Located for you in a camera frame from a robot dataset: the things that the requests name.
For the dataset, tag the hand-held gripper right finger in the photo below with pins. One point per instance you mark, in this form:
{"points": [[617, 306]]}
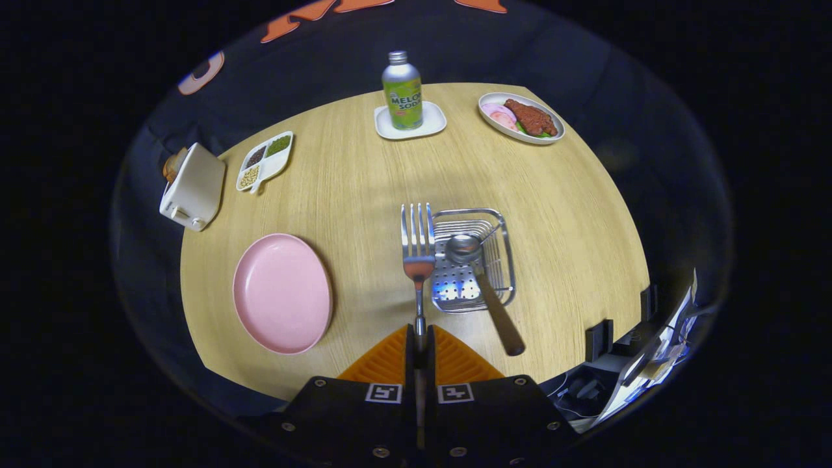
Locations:
{"points": [[487, 416]]}

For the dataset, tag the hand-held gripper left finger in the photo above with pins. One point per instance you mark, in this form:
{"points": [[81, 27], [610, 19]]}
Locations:
{"points": [[351, 416]]}

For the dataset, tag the square metal drainer basket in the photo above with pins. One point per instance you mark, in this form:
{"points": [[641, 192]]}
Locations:
{"points": [[455, 290]]}

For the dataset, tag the pink plate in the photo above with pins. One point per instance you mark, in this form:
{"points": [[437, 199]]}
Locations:
{"points": [[283, 292]]}

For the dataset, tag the white divided bean dish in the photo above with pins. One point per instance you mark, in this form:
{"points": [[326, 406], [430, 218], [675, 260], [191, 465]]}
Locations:
{"points": [[276, 163]]}

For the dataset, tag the white toaster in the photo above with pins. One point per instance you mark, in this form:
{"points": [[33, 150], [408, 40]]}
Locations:
{"points": [[197, 188]]}

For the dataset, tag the green lettuce leaf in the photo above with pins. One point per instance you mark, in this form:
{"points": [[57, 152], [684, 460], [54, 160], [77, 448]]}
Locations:
{"points": [[523, 130]]}

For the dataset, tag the white oval plate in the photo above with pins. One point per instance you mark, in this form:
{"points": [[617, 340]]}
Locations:
{"points": [[493, 127]]}

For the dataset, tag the white square coaster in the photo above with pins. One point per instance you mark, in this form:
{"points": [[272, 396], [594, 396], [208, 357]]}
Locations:
{"points": [[433, 124]]}

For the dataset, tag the pink ham slices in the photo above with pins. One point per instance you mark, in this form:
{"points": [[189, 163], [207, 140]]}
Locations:
{"points": [[500, 116]]}

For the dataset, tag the brown meat steak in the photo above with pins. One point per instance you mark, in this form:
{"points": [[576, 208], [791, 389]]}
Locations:
{"points": [[532, 117]]}

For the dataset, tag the toasted bread slice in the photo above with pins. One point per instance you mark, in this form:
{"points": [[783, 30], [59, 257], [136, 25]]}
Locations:
{"points": [[173, 164]]}

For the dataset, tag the green soda bottle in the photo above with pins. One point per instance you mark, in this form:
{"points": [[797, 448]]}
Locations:
{"points": [[403, 97]]}

